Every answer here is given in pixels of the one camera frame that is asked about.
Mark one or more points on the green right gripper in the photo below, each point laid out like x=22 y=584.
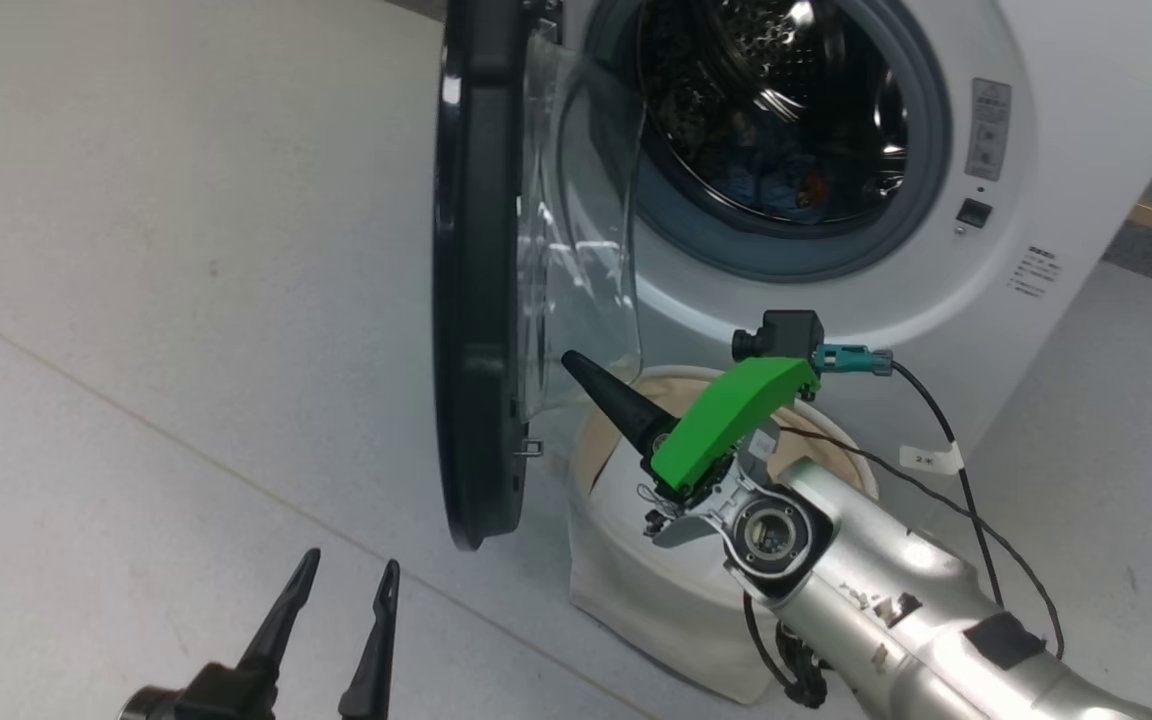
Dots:
x=726 y=415

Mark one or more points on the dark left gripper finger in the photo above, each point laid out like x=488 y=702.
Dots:
x=281 y=620
x=376 y=650

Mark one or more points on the black-rimmed glass washer door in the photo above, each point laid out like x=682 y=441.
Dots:
x=476 y=300

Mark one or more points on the blue cartoon print garment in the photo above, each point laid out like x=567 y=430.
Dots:
x=781 y=185

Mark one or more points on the beige canvas laundry basket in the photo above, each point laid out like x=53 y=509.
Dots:
x=626 y=570

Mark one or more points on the black door latch socket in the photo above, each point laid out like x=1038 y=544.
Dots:
x=974 y=213

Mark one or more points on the white front-load washing machine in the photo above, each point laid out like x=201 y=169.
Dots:
x=1056 y=150

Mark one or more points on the small printed text label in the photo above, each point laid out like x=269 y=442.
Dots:
x=1034 y=272

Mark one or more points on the grey warning sticker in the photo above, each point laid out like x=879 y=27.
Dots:
x=988 y=130

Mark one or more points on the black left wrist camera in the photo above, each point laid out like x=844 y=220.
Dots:
x=221 y=695

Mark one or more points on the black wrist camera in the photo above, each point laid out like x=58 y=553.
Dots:
x=786 y=335
x=221 y=695

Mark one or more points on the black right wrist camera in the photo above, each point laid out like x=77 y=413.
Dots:
x=786 y=335

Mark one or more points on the teal right camera connector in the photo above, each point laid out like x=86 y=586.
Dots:
x=851 y=358

